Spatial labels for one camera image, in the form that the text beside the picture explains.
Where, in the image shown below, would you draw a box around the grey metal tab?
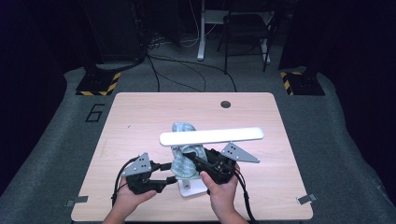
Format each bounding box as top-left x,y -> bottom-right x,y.
296,193 -> 318,205
64,195 -> 90,208

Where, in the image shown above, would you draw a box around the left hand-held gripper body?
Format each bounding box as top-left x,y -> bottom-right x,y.
121,152 -> 170,196

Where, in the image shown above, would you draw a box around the white desk lamp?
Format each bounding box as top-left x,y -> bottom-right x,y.
159,126 -> 265,198

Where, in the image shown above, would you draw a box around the thick black floor cable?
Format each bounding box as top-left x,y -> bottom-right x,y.
92,55 -> 148,73

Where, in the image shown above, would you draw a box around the black curtain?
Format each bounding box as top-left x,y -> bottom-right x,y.
278,0 -> 396,200
0,0 -> 82,194

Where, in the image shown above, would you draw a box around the left hand-held gripper cable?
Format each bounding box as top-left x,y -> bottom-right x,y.
110,157 -> 140,207

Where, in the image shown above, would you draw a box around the right hand-held gripper cable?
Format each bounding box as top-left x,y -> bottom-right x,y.
233,169 -> 259,224

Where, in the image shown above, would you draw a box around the white cable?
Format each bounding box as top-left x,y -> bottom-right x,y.
178,0 -> 219,49

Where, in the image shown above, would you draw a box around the light blue striped cloth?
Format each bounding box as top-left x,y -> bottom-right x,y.
169,120 -> 209,181

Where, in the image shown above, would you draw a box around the dark cabinet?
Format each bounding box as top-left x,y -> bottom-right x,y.
78,0 -> 148,63

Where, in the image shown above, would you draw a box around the hand-held gripper cable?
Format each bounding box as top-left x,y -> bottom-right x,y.
110,157 -> 140,207
233,169 -> 259,224

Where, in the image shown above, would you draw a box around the black folding chair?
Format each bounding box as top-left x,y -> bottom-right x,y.
217,12 -> 278,75

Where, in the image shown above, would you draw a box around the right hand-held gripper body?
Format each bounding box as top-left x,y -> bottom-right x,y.
198,142 -> 262,186

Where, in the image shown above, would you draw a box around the black stand base striped tape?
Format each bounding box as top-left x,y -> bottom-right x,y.
279,69 -> 326,96
75,63 -> 121,97

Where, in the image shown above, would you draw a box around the person's right hand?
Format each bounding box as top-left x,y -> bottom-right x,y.
199,163 -> 243,215

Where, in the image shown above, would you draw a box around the person's left hand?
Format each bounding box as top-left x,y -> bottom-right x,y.
112,177 -> 158,217

